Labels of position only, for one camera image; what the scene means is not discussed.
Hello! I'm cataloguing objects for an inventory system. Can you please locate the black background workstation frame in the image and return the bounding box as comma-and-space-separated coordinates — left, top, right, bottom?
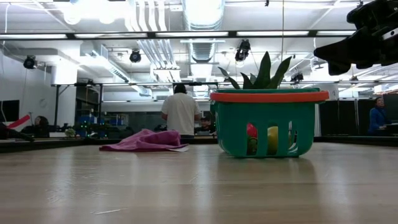
51, 81, 220, 138

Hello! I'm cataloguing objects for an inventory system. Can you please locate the teal basket with orange rim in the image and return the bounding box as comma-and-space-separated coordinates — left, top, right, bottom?
210, 88, 330, 159

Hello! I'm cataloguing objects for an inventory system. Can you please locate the person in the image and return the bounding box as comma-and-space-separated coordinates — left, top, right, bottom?
33, 115, 50, 138
198, 115, 216, 135
160, 83, 202, 139
369, 96, 393, 136

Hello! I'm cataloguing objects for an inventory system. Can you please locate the red toy apple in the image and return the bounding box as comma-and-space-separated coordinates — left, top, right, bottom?
247, 123, 259, 138

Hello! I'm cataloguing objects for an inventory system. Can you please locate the green snake plant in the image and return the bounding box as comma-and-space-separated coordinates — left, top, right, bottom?
217, 51, 293, 90

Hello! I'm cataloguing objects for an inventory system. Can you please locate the purple cloth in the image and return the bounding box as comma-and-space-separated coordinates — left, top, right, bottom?
98, 129, 190, 153

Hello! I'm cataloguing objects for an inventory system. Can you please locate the red bar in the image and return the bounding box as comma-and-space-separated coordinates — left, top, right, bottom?
6, 114, 32, 129

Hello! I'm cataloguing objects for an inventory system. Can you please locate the silver ventilation duct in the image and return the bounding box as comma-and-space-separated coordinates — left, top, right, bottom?
183, 0, 224, 63

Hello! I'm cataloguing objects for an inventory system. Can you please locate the black aluminium rig frame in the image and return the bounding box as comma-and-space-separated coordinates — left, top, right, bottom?
0, 29, 398, 147

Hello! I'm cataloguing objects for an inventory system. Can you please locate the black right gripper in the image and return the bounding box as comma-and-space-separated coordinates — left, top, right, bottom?
313, 15, 398, 76

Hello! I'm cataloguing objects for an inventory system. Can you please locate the black wall monitor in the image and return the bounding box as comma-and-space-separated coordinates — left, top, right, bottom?
0, 99, 20, 123

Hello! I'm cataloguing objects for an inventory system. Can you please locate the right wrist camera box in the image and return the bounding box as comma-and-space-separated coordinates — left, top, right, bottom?
345, 0, 398, 32

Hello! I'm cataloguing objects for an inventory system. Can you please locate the yellow toy lemon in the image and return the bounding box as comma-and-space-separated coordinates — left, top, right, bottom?
267, 126, 295, 156

